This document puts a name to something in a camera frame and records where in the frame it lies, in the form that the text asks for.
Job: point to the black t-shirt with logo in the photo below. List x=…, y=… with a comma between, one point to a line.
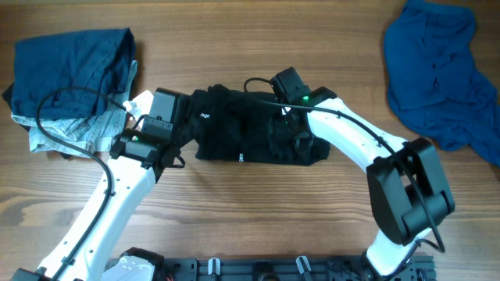
x=235, y=126

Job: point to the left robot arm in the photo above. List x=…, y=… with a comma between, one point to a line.
x=137, y=160

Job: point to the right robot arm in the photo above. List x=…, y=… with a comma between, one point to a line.
x=409, y=193

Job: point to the folded light blue jeans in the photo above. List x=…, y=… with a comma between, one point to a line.
x=93, y=134

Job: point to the folded dark navy garment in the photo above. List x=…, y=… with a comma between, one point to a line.
x=65, y=76

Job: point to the crumpled blue shirt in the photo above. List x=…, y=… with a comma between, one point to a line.
x=434, y=87

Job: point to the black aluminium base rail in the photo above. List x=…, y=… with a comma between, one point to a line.
x=336, y=268

